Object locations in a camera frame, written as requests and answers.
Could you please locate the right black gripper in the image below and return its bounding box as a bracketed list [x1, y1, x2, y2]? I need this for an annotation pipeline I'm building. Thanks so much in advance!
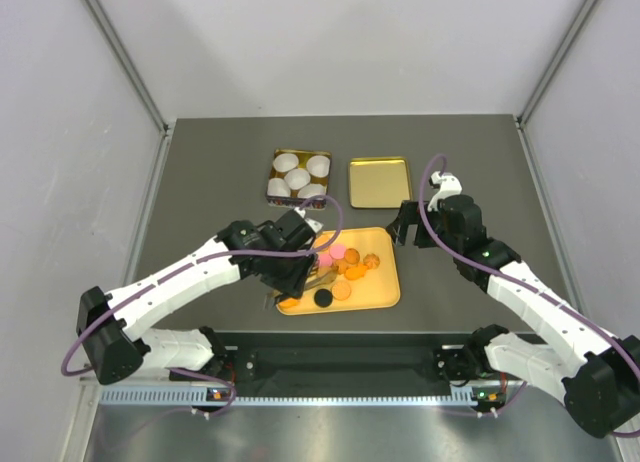
[387, 200, 463, 256]

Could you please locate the orange flower cookie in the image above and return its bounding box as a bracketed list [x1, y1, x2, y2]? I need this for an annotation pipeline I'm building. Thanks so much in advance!
[317, 268, 336, 283]

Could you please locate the orange fish cookie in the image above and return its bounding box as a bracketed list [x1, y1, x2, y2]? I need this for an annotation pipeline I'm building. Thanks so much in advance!
[277, 298, 300, 310]
[344, 264, 369, 281]

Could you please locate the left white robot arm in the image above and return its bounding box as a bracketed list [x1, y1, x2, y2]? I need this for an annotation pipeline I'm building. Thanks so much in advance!
[76, 209, 323, 385]

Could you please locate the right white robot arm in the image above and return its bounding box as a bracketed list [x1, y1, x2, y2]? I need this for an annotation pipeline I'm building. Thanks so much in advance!
[387, 172, 639, 438]

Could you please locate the tan biscuit lower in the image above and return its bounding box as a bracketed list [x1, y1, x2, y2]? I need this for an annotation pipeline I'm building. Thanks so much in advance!
[331, 281, 352, 301]

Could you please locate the tan biscuit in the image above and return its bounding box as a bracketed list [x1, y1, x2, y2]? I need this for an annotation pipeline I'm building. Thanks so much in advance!
[331, 281, 352, 301]
[314, 234, 331, 252]

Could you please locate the pink sandwich cookie lower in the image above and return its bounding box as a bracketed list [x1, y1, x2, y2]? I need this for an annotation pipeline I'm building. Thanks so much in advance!
[318, 253, 334, 268]

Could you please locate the pink sandwich cookie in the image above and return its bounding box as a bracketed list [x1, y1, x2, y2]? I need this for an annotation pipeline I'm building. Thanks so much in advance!
[329, 243, 347, 260]
[318, 253, 334, 268]

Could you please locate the black sandwich cookie lower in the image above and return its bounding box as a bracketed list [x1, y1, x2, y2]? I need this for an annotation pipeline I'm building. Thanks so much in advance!
[313, 288, 333, 308]

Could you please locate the pink sandwich cookie upper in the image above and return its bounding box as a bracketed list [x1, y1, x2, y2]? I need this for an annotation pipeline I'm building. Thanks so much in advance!
[329, 243, 347, 260]

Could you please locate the brown chip cookie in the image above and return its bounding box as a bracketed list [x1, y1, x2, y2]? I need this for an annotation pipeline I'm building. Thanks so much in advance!
[344, 248, 360, 265]

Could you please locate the yellow cookie tray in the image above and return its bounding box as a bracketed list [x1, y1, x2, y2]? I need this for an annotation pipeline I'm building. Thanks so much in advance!
[276, 227, 401, 316]

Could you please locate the orange swirl cookie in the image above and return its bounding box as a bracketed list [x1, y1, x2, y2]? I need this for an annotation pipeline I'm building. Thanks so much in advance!
[362, 253, 381, 270]

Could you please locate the tan biscuit top right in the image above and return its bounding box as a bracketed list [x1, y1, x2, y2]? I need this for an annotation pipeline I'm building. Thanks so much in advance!
[314, 234, 331, 252]

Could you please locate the gold tin lid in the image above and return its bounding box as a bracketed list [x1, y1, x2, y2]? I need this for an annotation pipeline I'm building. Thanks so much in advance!
[348, 157, 412, 209]

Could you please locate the white paper cup bottom right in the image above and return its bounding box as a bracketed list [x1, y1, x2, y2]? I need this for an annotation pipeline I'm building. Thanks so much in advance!
[297, 183, 326, 199]

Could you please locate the white paper cup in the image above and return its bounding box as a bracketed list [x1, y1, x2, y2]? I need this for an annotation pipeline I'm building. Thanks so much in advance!
[306, 155, 331, 179]
[267, 178, 291, 198]
[272, 152, 299, 174]
[297, 183, 326, 199]
[284, 168, 311, 192]

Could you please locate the white paper cup top right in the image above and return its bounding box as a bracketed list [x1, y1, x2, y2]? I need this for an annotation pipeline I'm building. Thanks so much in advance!
[306, 155, 331, 179]

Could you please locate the white paper cup centre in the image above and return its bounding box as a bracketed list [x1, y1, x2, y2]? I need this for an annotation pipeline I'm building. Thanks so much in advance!
[284, 168, 311, 192]

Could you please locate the white paper cup bottom left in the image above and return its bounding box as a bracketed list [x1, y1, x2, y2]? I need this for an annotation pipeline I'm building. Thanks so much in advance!
[267, 178, 291, 198]

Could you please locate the square cookie tin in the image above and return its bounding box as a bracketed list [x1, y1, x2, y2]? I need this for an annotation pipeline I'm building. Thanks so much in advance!
[265, 149, 332, 210]

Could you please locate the white paper cup top left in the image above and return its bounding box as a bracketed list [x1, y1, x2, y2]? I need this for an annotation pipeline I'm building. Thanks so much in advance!
[272, 152, 299, 174]

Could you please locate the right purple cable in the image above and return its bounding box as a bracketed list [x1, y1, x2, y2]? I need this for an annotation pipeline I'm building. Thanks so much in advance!
[418, 154, 640, 439]

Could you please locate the purple cable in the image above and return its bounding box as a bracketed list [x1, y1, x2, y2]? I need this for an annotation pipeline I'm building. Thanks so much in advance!
[60, 194, 345, 378]
[418, 154, 640, 439]

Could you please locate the grey cable duct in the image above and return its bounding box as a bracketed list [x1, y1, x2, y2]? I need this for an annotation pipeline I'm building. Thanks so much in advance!
[99, 385, 506, 407]

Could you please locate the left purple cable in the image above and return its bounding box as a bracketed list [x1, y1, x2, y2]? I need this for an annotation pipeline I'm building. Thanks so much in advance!
[60, 194, 345, 378]

